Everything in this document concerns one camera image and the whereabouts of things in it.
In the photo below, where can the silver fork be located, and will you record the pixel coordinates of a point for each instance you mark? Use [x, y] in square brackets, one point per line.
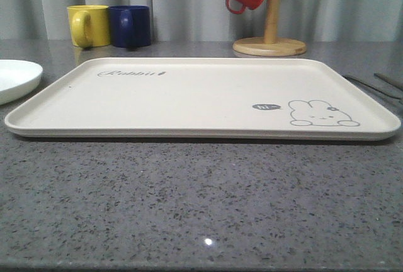
[356, 80]

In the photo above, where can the white round plate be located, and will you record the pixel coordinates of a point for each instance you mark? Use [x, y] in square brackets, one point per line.
[18, 78]

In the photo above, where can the silver chopstick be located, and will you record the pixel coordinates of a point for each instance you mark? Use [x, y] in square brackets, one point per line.
[393, 82]

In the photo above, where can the cream rabbit serving tray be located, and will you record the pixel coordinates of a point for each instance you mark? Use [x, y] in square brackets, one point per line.
[201, 97]

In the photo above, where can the wooden mug tree stand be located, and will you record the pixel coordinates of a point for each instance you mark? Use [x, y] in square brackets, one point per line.
[270, 45]

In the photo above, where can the dark blue mug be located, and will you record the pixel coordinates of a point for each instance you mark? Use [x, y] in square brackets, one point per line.
[130, 26]

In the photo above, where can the yellow mug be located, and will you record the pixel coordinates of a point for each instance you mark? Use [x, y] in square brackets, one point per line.
[89, 25]

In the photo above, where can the grey curtain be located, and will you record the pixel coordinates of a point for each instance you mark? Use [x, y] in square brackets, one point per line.
[209, 20]

